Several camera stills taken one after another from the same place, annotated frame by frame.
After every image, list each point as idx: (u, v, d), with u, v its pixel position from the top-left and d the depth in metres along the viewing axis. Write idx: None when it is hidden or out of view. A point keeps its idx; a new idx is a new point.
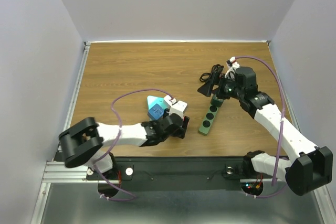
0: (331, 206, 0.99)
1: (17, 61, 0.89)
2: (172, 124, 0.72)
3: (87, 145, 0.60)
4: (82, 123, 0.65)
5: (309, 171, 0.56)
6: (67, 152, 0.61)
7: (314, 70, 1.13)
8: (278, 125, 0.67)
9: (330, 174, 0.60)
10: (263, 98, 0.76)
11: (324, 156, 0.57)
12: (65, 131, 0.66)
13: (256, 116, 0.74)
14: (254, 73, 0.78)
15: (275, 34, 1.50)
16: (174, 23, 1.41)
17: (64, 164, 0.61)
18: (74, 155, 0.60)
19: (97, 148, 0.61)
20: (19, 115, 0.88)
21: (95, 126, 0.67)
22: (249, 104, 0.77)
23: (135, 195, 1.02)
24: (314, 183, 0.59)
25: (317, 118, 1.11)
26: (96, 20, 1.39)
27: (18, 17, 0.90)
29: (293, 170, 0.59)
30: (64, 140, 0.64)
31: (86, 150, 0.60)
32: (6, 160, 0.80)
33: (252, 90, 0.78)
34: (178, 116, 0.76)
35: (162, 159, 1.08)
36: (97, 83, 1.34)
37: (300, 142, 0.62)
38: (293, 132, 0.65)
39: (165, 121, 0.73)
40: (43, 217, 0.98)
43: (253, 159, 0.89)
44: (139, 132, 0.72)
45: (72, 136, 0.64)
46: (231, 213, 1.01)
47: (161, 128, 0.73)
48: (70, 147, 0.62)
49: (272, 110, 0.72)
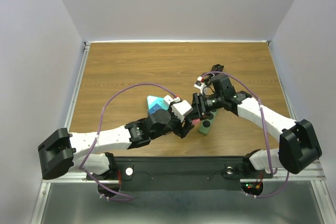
0: (331, 206, 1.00)
1: (18, 61, 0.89)
2: (157, 124, 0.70)
3: (57, 158, 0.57)
4: (54, 135, 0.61)
5: (296, 145, 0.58)
6: (43, 165, 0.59)
7: (314, 70, 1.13)
8: (258, 112, 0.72)
9: (318, 146, 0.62)
10: (242, 96, 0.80)
11: (305, 128, 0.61)
12: (42, 144, 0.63)
13: (239, 112, 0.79)
14: (226, 75, 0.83)
15: (275, 34, 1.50)
16: (174, 23, 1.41)
17: (43, 177, 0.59)
18: (48, 168, 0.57)
19: (68, 161, 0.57)
20: (18, 115, 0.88)
21: (69, 137, 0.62)
22: (230, 103, 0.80)
23: (133, 196, 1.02)
24: (306, 157, 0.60)
25: (316, 119, 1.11)
26: (96, 20, 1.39)
27: (18, 18, 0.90)
29: (282, 148, 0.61)
30: (41, 152, 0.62)
31: (57, 164, 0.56)
32: (6, 160, 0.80)
33: (229, 91, 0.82)
34: (164, 114, 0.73)
35: (162, 159, 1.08)
36: (97, 83, 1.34)
37: (281, 121, 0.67)
38: (273, 115, 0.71)
39: (149, 121, 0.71)
40: (43, 217, 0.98)
43: (253, 156, 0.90)
44: (122, 137, 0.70)
45: (46, 148, 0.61)
46: (231, 213, 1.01)
47: (148, 127, 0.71)
48: (47, 159, 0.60)
49: (251, 102, 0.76)
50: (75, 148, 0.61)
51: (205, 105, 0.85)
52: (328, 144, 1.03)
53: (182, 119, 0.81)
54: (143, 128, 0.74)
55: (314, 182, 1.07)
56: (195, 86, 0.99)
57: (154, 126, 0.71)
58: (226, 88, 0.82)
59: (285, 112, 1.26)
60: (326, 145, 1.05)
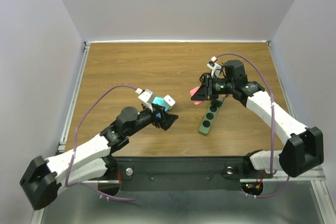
0: (331, 207, 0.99)
1: (18, 61, 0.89)
2: (127, 122, 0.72)
3: (40, 187, 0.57)
4: (31, 164, 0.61)
5: (302, 151, 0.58)
6: (31, 197, 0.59)
7: (314, 69, 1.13)
8: (269, 109, 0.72)
9: (322, 154, 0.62)
10: (254, 87, 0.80)
11: (315, 136, 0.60)
12: (22, 179, 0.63)
13: (247, 103, 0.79)
14: (241, 64, 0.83)
15: (275, 34, 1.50)
16: (174, 23, 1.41)
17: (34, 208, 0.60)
18: (35, 199, 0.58)
19: (50, 187, 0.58)
20: (18, 115, 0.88)
21: (45, 163, 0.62)
22: (240, 93, 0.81)
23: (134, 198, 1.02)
24: (307, 163, 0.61)
25: (316, 119, 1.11)
26: (96, 20, 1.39)
27: (17, 18, 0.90)
29: (286, 152, 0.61)
30: (24, 187, 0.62)
31: (42, 193, 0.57)
32: (6, 159, 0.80)
33: (242, 80, 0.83)
34: (131, 110, 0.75)
35: (162, 159, 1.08)
36: (97, 83, 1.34)
37: (290, 125, 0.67)
38: (283, 116, 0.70)
39: (118, 123, 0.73)
40: (43, 217, 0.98)
43: (253, 156, 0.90)
44: (99, 145, 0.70)
45: (28, 180, 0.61)
46: (231, 213, 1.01)
47: (121, 128, 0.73)
48: (32, 191, 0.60)
49: (263, 97, 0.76)
50: (55, 171, 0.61)
51: (211, 87, 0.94)
52: (329, 143, 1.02)
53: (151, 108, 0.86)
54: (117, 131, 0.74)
55: (314, 182, 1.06)
56: (208, 65, 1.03)
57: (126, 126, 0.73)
58: (239, 77, 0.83)
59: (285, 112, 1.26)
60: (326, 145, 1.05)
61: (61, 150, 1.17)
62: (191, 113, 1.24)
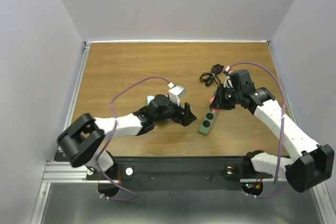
0: (331, 206, 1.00)
1: (18, 61, 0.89)
2: (158, 107, 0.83)
3: (90, 138, 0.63)
4: (79, 120, 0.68)
5: (311, 170, 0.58)
6: (72, 150, 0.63)
7: (314, 69, 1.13)
8: (279, 121, 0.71)
9: (331, 170, 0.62)
10: (263, 94, 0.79)
11: (326, 154, 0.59)
12: (63, 134, 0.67)
13: (256, 112, 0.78)
14: (247, 71, 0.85)
15: (275, 34, 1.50)
16: (174, 23, 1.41)
17: (71, 162, 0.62)
18: (80, 150, 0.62)
19: (100, 139, 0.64)
20: (18, 115, 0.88)
21: (93, 120, 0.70)
22: (248, 100, 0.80)
23: (136, 194, 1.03)
24: (314, 180, 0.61)
25: (316, 119, 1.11)
26: (96, 20, 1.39)
27: (18, 18, 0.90)
29: (295, 168, 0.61)
30: (64, 141, 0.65)
31: (91, 144, 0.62)
32: (6, 160, 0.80)
33: (248, 87, 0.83)
34: (161, 97, 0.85)
35: (163, 160, 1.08)
36: (96, 83, 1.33)
37: (302, 141, 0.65)
38: (294, 130, 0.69)
39: (151, 107, 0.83)
40: (43, 217, 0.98)
43: (253, 158, 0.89)
44: (133, 122, 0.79)
45: (71, 135, 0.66)
46: (231, 213, 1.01)
47: (150, 113, 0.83)
48: (74, 145, 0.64)
49: (273, 107, 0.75)
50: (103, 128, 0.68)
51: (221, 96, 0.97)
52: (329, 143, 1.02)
53: (178, 102, 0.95)
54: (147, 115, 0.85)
55: None
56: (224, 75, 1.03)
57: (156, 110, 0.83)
58: (245, 84, 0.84)
59: (285, 112, 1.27)
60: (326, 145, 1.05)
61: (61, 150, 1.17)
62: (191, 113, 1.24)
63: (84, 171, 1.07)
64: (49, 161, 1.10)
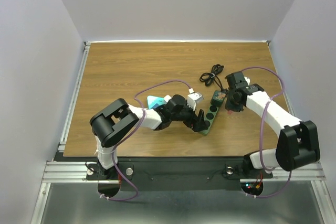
0: (331, 206, 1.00)
1: (18, 61, 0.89)
2: (176, 105, 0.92)
3: (126, 120, 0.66)
4: (114, 104, 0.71)
5: (295, 144, 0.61)
6: (106, 131, 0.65)
7: (314, 69, 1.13)
8: (264, 105, 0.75)
9: (318, 149, 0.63)
10: (254, 87, 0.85)
11: (308, 128, 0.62)
12: (96, 114, 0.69)
13: (248, 103, 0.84)
14: (240, 72, 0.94)
15: (275, 34, 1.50)
16: (174, 23, 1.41)
17: (104, 142, 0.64)
18: (116, 130, 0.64)
19: (134, 123, 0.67)
20: (18, 115, 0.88)
21: (128, 106, 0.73)
22: (240, 93, 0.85)
23: (138, 192, 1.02)
24: (302, 158, 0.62)
25: (316, 119, 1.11)
26: (96, 20, 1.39)
27: (18, 18, 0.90)
29: (281, 145, 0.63)
30: (97, 121, 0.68)
31: (126, 125, 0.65)
32: (6, 159, 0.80)
33: (242, 84, 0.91)
34: (178, 98, 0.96)
35: (163, 160, 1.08)
36: (96, 83, 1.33)
37: (285, 117, 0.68)
38: (279, 111, 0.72)
39: (169, 105, 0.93)
40: (43, 217, 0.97)
43: (253, 155, 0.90)
44: (156, 116, 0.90)
45: (106, 116, 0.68)
46: (231, 213, 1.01)
47: (168, 110, 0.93)
48: (108, 126, 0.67)
49: (261, 95, 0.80)
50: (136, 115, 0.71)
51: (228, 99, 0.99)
52: (329, 143, 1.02)
53: (194, 108, 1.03)
54: (164, 113, 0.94)
55: (314, 182, 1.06)
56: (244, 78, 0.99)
57: (173, 108, 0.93)
58: (239, 82, 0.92)
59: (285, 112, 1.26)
60: (326, 145, 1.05)
61: (61, 150, 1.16)
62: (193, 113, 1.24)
63: (84, 171, 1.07)
64: (49, 161, 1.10)
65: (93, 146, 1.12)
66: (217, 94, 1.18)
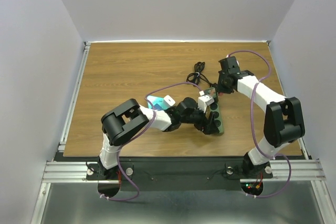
0: (331, 206, 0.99)
1: (18, 61, 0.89)
2: (187, 108, 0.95)
3: (136, 121, 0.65)
4: (126, 103, 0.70)
5: (280, 116, 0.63)
6: (116, 130, 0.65)
7: (314, 69, 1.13)
8: (253, 86, 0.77)
9: (303, 124, 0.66)
10: (244, 74, 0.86)
11: (292, 103, 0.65)
12: (108, 113, 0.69)
13: (238, 87, 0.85)
14: (233, 56, 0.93)
15: (275, 34, 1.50)
16: (175, 22, 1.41)
17: (113, 141, 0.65)
18: (125, 130, 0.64)
19: (144, 124, 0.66)
20: (18, 115, 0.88)
21: (139, 106, 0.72)
22: (232, 80, 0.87)
23: (137, 193, 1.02)
24: (287, 131, 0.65)
25: (315, 120, 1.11)
26: (96, 20, 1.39)
27: (17, 18, 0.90)
29: (268, 119, 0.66)
30: (108, 120, 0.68)
31: (136, 126, 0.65)
32: (6, 159, 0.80)
33: (234, 70, 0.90)
34: (190, 101, 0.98)
35: (163, 160, 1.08)
36: (96, 83, 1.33)
37: (272, 96, 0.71)
38: (267, 91, 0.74)
39: (180, 108, 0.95)
40: (43, 217, 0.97)
43: (251, 150, 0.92)
44: (166, 117, 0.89)
45: (117, 115, 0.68)
46: (231, 213, 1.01)
47: (178, 113, 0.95)
48: (118, 125, 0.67)
49: (250, 78, 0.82)
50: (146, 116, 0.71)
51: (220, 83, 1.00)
52: (329, 143, 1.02)
53: (205, 109, 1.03)
54: (174, 115, 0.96)
55: (314, 182, 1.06)
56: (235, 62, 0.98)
57: (184, 111, 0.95)
58: (232, 67, 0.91)
59: None
60: (326, 144, 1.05)
61: (61, 150, 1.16)
62: None
63: (84, 171, 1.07)
64: (49, 161, 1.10)
65: (93, 146, 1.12)
66: (208, 92, 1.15)
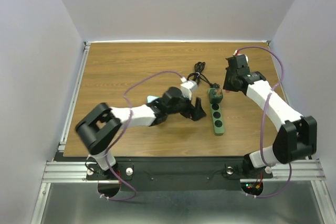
0: (331, 207, 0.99)
1: (17, 60, 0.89)
2: (172, 98, 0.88)
3: (106, 128, 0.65)
4: (95, 110, 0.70)
5: (294, 139, 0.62)
6: (89, 139, 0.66)
7: (314, 69, 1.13)
8: (266, 97, 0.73)
9: (315, 144, 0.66)
10: (255, 76, 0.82)
11: (308, 124, 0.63)
12: (81, 122, 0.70)
13: (248, 91, 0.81)
14: (243, 56, 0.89)
15: (275, 34, 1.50)
16: (174, 22, 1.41)
17: (89, 150, 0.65)
18: (97, 139, 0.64)
19: (118, 127, 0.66)
20: (18, 115, 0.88)
21: (109, 110, 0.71)
22: (241, 81, 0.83)
23: (136, 193, 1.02)
24: (298, 151, 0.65)
25: (315, 120, 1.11)
26: (96, 20, 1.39)
27: (17, 18, 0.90)
29: (280, 138, 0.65)
30: (82, 129, 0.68)
31: (107, 132, 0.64)
32: (6, 159, 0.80)
33: (244, 70, 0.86)
34: (174, 90, 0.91)
35: (163, 160, 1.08)
36: (96, 83, 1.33)
37: (286, 112, 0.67)
38: (281, 104, 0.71)
39: (165, 98, 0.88)
40: (43, 217, 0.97)
43: (253, 152, 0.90)
44: (147, 111, 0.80)
45: (88, 123, 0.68)
46: (231, 213, 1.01)
47: (164, 104, 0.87)
48: (92, 133, 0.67)
49: (263, 85, 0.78)
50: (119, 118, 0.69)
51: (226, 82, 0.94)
52: (329, 143, 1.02)
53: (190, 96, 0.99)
54: (159, 106, 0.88)
55: (314, 182, 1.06)
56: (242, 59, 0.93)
57: (169, 102, 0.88)
58: (241, 67, 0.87)
59: None
60: (326, 144, 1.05)
61: (61, 150, 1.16)
62: None
63: (84, 171, 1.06)
64: (49, 161, 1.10)
65: None
66: (214, 92, 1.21)
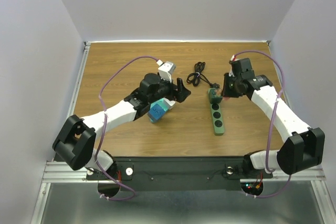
0: (331, 207, 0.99)
1: (18, 60, 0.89)
2: (150, 86, 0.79)
3: (81, 143, 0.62)
4: (66, 125, 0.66)
5: (301, 151, 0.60)
6: (69, 157, 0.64)
7: (314, 69, 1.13)
8: (273, 105, 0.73)
9: (321, 156, 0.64)
10: (262, 81, 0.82)
11: (316, 136, 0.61)
12: (56, 140, 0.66)
13: (253, 96, 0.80)
14: (247, 59, 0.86)
15: (275, 34, 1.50)
16: (174, 22, 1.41)
17: (72, 167, 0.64)
18: (76, 156, 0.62)
19: (93, 138, 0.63)
20: (18, 116, 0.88)
21: (81, 120, 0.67)
22: (246, 85, 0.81)
23: (136, 192, 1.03)
24: (304, 163, 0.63)
25: (315, 119, 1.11)
26: (96, 20, 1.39)
27: (18, 18, 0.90)
29: (286, 149, 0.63)
30: (60, 148, 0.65)
31: (83, 148, 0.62)
32: (6, 159, 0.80)
33: (249, 74, 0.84)
34: (151, 76, 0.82)
35: (163, 160, 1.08)
36: (96, 83, 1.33)
37: (293, 123, 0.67)
38: (288, 113, 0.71)
39: (143, 88, 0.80)
40: (43, 217, 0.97)
43: (253, 154, 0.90)
44: (125, 109, 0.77)
45: (64, 140, 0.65)
46: (231, 213, 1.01)
47: (143, 94, 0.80)
48: (69, 149, 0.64)
49: (269, 92, 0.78)
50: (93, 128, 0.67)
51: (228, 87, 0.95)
52: (329, 143, 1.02)
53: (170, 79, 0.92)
54: (140, 97, 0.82)
55: (314, 182, 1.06)
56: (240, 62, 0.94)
57: (148, 91, 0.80)
58: (245, 71, 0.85)
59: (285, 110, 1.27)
60: (326, 144, 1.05)
61: None
62: (197, 113, 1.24)
63: (84, 171, 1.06)
64: (49, 161, 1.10)
65: None
66: (214, 92, 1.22)
